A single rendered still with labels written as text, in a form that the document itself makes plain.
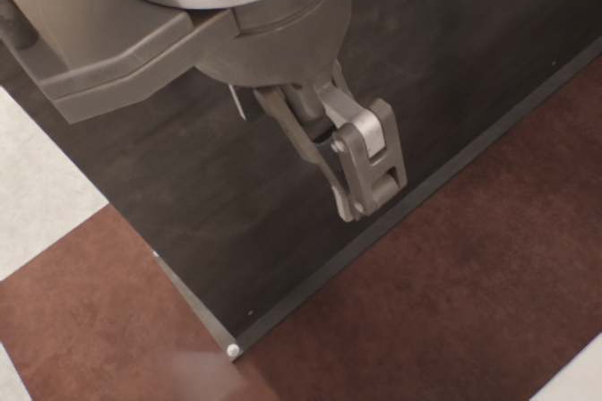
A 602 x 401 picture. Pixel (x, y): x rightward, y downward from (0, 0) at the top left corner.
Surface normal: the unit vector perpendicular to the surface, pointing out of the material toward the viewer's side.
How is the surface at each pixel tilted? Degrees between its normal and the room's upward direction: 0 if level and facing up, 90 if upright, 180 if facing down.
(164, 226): 90
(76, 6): 0
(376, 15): 90
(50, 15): 0
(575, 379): 0
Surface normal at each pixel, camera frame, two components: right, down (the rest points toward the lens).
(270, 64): 0.15, 0.85
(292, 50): 0.41, 0.76
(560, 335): -0.15, -0.49
